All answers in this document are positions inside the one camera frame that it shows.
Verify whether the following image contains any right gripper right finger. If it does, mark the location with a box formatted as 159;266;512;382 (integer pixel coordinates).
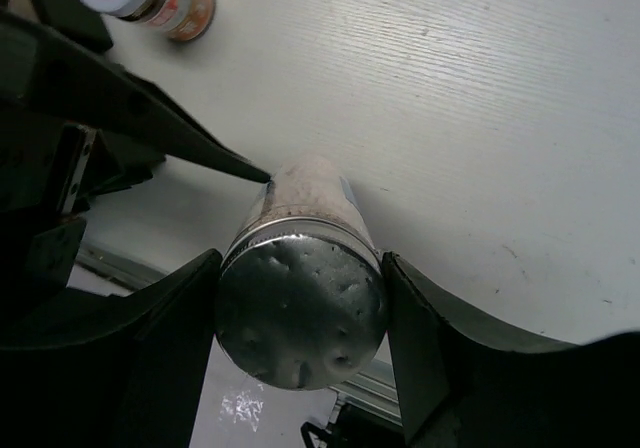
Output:
382;252;639;447

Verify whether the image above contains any black organizer tray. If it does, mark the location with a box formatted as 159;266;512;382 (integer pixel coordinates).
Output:
1;0;268;291

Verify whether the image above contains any blue-label silver-lid shaker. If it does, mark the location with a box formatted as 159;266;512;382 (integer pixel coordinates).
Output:
214;155;388;390

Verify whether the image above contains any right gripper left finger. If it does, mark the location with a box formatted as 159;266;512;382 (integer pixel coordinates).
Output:
1;250;221;447

